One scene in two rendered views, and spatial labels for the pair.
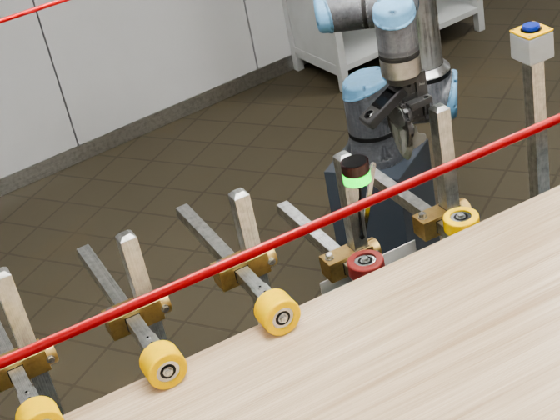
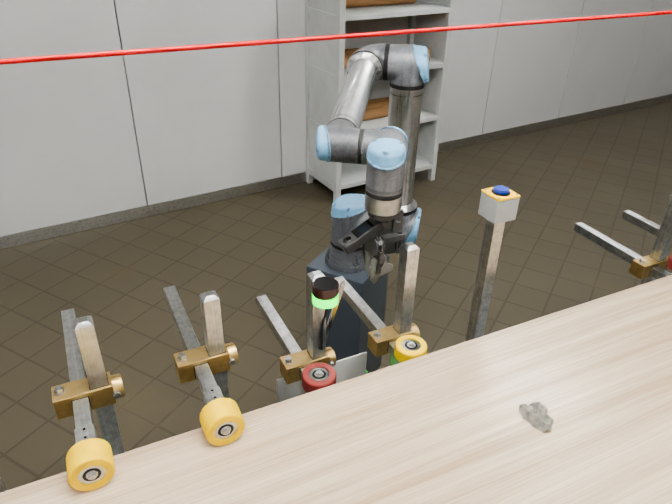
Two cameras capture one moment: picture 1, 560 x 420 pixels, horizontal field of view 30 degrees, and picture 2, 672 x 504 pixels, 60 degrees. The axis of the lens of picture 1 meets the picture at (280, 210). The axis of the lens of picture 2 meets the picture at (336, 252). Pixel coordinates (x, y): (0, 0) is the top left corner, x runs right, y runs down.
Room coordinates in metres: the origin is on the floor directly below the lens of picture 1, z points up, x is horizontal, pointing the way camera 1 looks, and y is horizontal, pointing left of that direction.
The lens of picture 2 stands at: (0.84, -0.10, 1.84)
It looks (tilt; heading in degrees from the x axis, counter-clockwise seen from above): 31 degrees down; 355
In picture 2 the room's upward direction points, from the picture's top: 1 degrees clockwise
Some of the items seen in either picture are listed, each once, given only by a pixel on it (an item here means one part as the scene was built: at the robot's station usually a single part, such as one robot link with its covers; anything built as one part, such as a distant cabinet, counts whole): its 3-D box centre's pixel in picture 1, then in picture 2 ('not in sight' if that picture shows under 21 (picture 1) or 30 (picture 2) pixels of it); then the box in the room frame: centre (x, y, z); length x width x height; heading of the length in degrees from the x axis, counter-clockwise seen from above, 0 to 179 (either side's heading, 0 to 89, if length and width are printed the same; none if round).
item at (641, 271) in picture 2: not in sight; (650, 265); (2.40, -1.30, 0.82); 0.13 x 0.06 x 0.05; 111
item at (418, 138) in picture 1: (415, 141); (382, 269); (2.09, -0.33, 1.03); 0.06 x 0.03 x 0.09; 111
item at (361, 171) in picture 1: (355, 166); (325, 287); (1.91, -0.17, 1.10); 0.06 x 0.06 x 0.02
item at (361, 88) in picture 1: (372, 101); (352, 219); (2.83, -0.34, 0.79); 0.17 x 0.15 x 0.18; 76
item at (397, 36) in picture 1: (396, 27); (385, 168); (2.11, -0.33, 1.30); 0.10 x 0.09 x 0.12; 166
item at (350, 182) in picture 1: (357, 176); (325, 297); (1.91, -0.17, 1.07); 0.06 x 0.06 x 0.02
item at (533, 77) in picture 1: (537, 143); (483, 288); (2.14, -0.63, 0.92); 0.05 x 0.04 x 0.45; 111
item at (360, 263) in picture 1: (368, 279); (319, 390); (1.84, -0.16, 0.85); 0.08 x 0.08 x 0.11
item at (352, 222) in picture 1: (357, 245); (316, 353); (1.96, -0.16, 0.87); 0.03 x 0.03 x 0.48; 21
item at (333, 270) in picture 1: (352, 258); (308, 364); (1.95, -0.14, 0.84); 0.13 x 0.06 x 0.05; 111
